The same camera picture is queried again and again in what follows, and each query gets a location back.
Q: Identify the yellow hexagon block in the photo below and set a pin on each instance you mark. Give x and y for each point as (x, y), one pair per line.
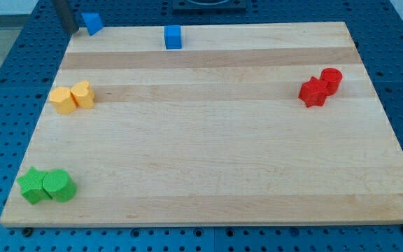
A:
(62, 100)

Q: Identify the blue triangle block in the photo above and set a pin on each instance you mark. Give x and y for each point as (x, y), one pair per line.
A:
(93, 22)

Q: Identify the red star block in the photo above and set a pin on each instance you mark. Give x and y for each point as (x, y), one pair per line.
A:
(313, 92)

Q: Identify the red cylinder block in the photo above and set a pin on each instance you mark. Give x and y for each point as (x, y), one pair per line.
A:
(333, 78)

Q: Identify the wooden board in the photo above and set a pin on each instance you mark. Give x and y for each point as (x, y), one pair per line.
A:
(215, 134)

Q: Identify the blue cube block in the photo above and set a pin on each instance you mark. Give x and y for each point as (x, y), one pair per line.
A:
(172, 37)

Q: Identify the green cylinder block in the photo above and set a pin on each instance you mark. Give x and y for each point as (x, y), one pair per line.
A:
(59, 185)

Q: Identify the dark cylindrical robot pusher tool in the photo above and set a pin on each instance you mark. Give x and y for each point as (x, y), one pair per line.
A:
(65, 15)

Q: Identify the green star block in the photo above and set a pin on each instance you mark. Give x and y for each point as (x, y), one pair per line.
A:
(31, 186)

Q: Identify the yellow heart block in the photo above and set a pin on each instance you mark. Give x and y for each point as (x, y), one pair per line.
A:
(83, 94)

